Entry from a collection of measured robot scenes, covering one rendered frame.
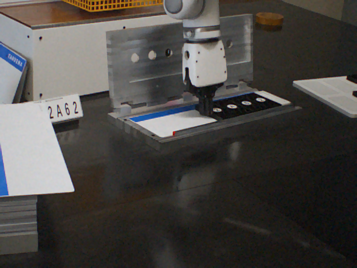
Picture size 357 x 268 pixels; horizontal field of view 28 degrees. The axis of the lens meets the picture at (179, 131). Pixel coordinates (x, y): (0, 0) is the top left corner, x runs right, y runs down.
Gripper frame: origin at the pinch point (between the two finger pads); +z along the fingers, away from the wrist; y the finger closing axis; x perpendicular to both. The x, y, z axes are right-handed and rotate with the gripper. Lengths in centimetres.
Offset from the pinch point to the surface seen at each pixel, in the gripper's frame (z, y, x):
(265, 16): -11, 93, 72
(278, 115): 4.2, 16.5, -7.0
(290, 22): -9, 100, 65
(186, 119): 2.5, -5.1, 1.1
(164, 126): 2.7, -12.3, 0.2
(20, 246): 9, -62, -26
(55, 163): -1, -51, -21
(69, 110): -1.7, -26.6, 16.5
